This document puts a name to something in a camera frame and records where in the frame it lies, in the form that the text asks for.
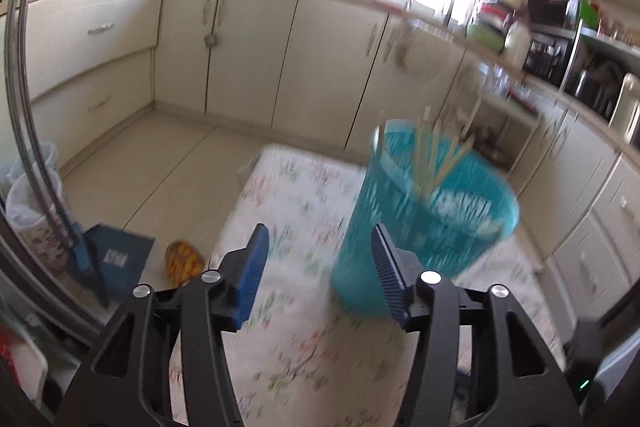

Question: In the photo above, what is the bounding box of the white appliance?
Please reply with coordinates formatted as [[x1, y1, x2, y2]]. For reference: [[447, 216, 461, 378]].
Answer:
[[597, 327, 640, 408]]

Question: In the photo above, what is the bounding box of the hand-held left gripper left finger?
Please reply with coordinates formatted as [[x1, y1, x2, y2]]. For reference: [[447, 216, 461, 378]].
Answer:
[[55, 223, 271, 427]]

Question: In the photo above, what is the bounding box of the white lined trash bin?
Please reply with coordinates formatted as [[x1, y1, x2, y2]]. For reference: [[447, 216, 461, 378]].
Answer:
[[5, 142, 67, 279]]

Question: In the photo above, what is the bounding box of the chrome metal tube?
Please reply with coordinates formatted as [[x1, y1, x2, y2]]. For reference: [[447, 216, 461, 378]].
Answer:
[[4, 0, 83, 258]]

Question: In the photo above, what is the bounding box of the floral tablecloth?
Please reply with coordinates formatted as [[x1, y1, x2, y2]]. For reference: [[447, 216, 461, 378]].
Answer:
[[167, 144, 568, 427]]

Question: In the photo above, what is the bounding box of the bundle of wooden chopsticks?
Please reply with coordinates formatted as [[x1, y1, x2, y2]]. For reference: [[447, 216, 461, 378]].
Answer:
[[372, 106, 505, 239]]

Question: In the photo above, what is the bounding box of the blue plastic basket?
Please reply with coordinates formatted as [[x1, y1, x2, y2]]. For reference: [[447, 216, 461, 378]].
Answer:
[[332, 118, 521, 319]]

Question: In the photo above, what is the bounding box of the white jug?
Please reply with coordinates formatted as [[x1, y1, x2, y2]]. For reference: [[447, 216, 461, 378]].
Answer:
[[502, 14, 532, 70]]

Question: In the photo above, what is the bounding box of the orange slipper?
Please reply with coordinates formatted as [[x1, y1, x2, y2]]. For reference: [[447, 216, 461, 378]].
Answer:
[[165, 241, 206, 289]]

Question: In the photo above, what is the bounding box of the silver metal appliance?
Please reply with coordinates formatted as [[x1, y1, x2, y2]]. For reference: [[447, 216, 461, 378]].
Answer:
[[607, 73, 640, 142]]

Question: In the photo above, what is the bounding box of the white wire rack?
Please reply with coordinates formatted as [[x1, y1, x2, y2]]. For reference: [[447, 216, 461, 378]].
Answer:
[[450, 57, 543, 174]]

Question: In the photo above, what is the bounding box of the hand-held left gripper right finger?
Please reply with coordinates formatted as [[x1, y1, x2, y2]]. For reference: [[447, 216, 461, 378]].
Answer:
[[371, 223, 584, 427]]

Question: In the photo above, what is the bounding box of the cream kitchen cabinet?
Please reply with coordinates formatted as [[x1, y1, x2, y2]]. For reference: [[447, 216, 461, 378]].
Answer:
[[24, 0, 164, 170], [510, 92, 640, 305], [154, 0, 467, 158]]

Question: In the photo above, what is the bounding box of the red plastic bag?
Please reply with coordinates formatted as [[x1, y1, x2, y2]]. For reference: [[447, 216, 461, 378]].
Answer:
[[0, 327, 26, 388]]

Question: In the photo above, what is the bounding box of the blue dustpan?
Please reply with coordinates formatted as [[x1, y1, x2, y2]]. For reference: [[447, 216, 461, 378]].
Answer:
[[66, 223, 156, 308]]

